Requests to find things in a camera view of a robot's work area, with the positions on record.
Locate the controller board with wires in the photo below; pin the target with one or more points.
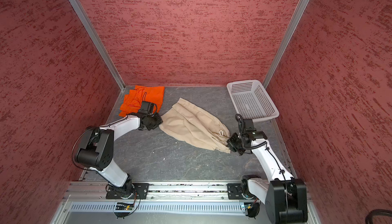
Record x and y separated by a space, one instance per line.
124 206
252 209

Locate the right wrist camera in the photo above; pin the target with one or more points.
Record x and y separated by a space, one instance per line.
246 126

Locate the beige shorts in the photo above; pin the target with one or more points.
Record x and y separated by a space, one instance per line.
195 126

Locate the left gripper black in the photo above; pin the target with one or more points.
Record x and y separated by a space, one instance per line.
159 121

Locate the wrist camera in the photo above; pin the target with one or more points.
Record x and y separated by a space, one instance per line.
148 108
246 126

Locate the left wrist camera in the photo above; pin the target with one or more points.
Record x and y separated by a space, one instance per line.
148 108

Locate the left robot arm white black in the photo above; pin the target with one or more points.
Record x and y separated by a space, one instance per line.
94 151

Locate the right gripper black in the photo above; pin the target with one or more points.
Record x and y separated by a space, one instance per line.
231 145

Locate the aluminium mounting rail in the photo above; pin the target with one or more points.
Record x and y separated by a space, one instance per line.
177 191

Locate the right corner aluminium post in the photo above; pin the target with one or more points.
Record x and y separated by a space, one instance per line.
294 21

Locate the right controller board with wires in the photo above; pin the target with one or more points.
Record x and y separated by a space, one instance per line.
252 209

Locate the white slotted cable duct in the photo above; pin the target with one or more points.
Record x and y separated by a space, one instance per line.
219 208

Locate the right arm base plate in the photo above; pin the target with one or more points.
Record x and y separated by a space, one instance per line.
238 191

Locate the left corner aluminium post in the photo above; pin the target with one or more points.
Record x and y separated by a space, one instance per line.
87 24

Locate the left controller board with wires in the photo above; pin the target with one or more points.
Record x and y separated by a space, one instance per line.
124 206

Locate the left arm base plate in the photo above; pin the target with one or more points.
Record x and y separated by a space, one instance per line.
137 190

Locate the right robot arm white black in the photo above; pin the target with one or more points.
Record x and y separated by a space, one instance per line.
284 196

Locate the orange shorts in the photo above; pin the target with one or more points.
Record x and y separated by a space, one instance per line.
133 100

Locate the white plastic laundry basket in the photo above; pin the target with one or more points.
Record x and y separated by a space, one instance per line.
252 101

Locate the corner aluminium post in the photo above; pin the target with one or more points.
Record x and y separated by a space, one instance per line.
294 21
87 24

